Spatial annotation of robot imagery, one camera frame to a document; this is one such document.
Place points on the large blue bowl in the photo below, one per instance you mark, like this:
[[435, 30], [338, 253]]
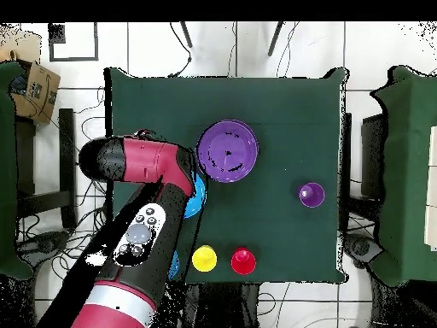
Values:
[[197, 200]]

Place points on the large purple bowl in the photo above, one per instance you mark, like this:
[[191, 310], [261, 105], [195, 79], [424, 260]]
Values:
[[228, 150]]

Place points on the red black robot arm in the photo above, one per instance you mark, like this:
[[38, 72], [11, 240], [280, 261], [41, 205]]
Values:
[[150, 160]]

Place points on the yellow cup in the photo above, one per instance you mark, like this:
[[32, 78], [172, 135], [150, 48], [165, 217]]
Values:
[[204, 258]]

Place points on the red cup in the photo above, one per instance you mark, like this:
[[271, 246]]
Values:
[[243, 261]]

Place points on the purple cup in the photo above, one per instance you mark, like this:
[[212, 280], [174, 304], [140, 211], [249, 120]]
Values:
[[311, 194]]

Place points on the dark green tablecloth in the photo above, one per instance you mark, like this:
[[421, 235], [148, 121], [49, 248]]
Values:
[[290, 119]]

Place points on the small blue bowl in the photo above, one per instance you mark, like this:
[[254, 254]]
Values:
[[174, 266]]

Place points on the black tripod leg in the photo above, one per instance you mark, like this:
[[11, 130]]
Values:
[[275, 39], [186, 34]]

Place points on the dark grey equipment base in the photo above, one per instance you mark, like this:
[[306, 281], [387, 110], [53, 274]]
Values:
[[362, 247], [44, 242]]

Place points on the green clothed side table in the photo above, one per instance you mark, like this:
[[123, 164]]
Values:
[[6, 171], [406, 171]]

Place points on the brown cardboard box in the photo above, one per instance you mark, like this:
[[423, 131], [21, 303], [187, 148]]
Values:
[[41, 92]]

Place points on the black chair frame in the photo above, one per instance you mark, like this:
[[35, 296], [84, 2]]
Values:
[[66, 153]]

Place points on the black square floor frame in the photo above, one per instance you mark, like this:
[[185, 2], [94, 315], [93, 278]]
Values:
[[96, 41]]

